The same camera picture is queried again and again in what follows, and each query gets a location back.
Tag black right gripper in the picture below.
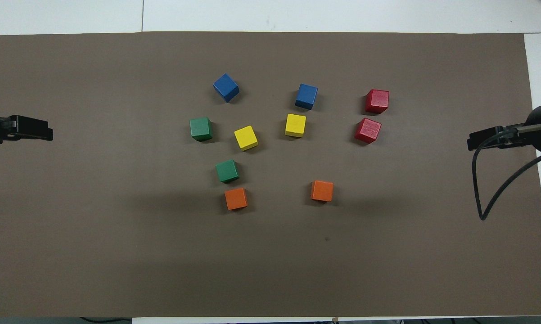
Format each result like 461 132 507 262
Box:
467 122 541 151

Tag red wooden cube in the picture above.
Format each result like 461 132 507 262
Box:
365 89 390 114
354 117 382 144

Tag green wooden cube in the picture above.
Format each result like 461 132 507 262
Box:
189 117 213 142
215 159 240 184

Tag brown table mat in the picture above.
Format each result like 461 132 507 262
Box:
0 31 541 318

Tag orange wooden cube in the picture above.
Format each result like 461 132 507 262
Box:
310 180 334 203
225 187 248 211

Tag blue wooden cube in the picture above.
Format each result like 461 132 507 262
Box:
213 73 240 103
295 83 318 111

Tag yellow wooden cube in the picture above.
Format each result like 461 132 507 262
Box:
234 125 259 151
284 113 307 138

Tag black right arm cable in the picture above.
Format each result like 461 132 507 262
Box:
472 127 541 221

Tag black cable under table edge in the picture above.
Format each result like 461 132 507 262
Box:
79 316 132 324

